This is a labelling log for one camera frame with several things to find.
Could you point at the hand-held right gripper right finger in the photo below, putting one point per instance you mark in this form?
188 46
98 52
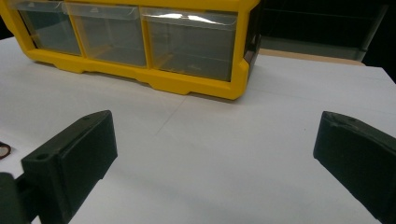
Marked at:
361 158

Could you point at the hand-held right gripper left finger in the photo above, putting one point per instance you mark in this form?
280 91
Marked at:
71 161

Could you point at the black and copper battery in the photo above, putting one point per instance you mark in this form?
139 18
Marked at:
3 151

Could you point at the clear plastic drawer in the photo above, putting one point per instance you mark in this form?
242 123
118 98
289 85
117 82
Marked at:
112 40

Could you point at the yellow and black organizer cabinet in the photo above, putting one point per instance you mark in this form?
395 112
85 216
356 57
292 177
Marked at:
186 84

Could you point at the tan wooden board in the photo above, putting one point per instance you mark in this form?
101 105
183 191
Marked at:
311 57

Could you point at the grid of clear drawers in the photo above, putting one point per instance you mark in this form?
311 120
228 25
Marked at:
193 49

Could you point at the white metal frame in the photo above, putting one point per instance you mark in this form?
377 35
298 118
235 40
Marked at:
372 37

